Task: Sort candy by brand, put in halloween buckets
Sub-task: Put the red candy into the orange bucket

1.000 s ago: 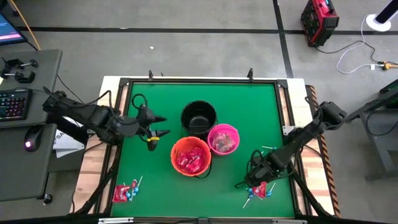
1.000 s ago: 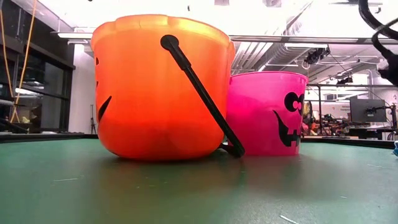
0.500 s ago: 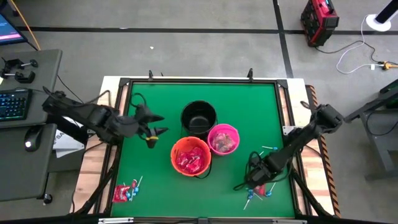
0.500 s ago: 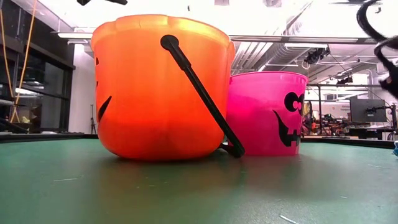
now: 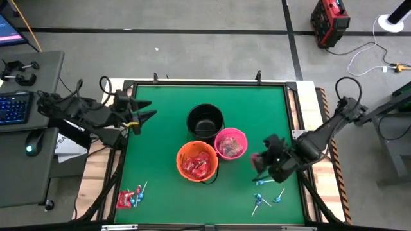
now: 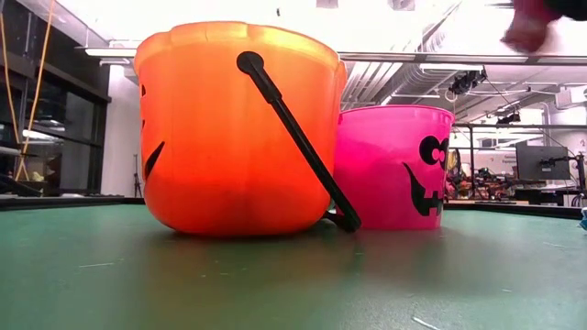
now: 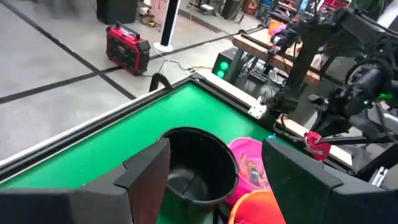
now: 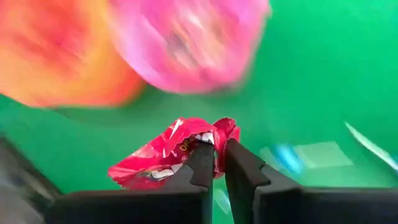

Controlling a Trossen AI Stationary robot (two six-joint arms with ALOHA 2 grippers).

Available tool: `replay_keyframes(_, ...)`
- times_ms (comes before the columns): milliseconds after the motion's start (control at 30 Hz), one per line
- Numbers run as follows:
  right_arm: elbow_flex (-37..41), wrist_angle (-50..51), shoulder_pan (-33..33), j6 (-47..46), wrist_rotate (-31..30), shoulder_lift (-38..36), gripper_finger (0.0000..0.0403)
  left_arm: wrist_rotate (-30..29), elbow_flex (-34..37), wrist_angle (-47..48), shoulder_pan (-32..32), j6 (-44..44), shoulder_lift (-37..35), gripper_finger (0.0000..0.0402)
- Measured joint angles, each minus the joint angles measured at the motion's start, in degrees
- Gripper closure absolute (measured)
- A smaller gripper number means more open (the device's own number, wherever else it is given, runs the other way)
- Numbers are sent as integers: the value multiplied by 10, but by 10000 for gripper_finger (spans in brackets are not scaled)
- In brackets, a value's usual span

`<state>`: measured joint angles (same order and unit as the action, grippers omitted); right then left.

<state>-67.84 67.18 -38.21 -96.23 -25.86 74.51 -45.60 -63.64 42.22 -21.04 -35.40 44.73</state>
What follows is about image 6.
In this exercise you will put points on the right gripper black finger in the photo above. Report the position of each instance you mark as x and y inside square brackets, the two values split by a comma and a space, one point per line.
[568, 8]

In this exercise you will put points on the red Skittles packet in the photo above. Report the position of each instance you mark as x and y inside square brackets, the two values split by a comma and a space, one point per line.
[527, 27]

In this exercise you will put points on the grey overhead rig bar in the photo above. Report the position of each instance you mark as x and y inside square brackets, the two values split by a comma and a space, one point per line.
[458, 58]

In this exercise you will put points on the dark computer monitor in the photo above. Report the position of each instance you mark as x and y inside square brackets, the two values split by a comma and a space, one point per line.
[536, 162]

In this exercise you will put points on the black metal railing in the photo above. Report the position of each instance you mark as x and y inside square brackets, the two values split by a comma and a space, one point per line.
[472, 160]

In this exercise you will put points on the pink jack-o-lantern bucket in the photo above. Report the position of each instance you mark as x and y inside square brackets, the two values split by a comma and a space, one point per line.
[380, 174]

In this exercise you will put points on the orange pumpkin bucket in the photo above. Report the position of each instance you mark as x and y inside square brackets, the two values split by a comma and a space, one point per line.
[220, 146]

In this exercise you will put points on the green table mat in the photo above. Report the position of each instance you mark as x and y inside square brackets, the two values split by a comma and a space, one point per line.
[293, 284]

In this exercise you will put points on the black tripod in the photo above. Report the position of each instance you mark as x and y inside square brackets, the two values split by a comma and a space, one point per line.
[136, 183]

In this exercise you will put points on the ceiling-hung black camera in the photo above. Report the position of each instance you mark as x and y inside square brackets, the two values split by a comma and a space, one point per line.
[465, 82]

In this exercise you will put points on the black table frame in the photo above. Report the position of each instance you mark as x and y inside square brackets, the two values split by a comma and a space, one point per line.
[69, 201]

